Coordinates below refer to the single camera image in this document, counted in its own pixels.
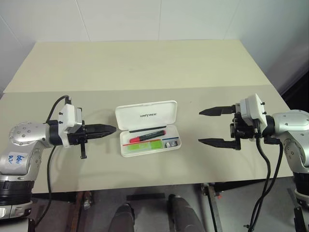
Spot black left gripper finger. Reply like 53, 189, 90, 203
85, 130, 115, 140
84, 123, 117, 132

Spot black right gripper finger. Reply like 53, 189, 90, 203
198, 104, 236, 116
197, 138, 242, 151

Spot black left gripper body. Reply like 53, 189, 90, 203
68, 120, 88, 160

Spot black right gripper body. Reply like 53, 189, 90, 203
229, 112, 263, 141

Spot green highlighter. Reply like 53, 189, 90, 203
126, 141, 163, 153

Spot white plastic pencil case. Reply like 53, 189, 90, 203
114, 100, 182, 158

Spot black marker with red cap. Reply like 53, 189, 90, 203
129, 130, 167, 144

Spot rusty brown table leg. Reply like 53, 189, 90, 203
74, 190, 94, 232

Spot large dark rounded shape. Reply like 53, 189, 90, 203
167, 194, 206, 232

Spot small dark rounded shape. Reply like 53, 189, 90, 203
112, 203, 136, 232

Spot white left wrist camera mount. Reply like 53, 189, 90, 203
57, 103, 84, 147

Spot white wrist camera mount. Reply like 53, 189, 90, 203
57, 103, 84, 147
235, 93, 267, 127

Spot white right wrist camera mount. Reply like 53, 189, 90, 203
235, 93, 267, 127

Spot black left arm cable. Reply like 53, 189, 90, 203
30, 95, 73, 232

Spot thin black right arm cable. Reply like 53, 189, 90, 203
253, 137, 283, 218

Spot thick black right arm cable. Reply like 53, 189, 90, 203
248, 135, 271, 232

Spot black metal table frame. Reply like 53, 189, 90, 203
201, 182, 225, 232

